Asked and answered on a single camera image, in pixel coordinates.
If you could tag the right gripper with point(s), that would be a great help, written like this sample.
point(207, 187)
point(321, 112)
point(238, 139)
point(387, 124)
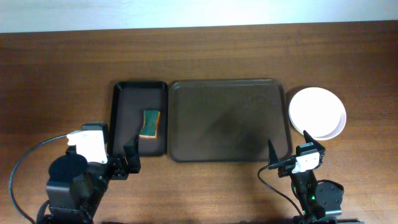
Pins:
point(289, 165)

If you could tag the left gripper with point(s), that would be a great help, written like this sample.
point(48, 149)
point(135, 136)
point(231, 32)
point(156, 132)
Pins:
point(119, 166)

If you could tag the green and orange sponge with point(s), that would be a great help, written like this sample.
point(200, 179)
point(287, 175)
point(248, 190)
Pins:
point(150, 124)

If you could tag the white plate with red stain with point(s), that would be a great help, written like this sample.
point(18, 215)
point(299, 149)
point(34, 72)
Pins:
point(319, 112)

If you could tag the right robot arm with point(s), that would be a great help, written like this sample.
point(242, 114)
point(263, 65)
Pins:
point(319, 200)

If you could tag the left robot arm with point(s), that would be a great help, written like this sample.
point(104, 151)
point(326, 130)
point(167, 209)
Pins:
point(79, 179)

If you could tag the small black tray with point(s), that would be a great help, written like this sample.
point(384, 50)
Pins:
point(130, 100)

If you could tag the large brown tray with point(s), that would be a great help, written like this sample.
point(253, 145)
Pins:
point(227, 120)

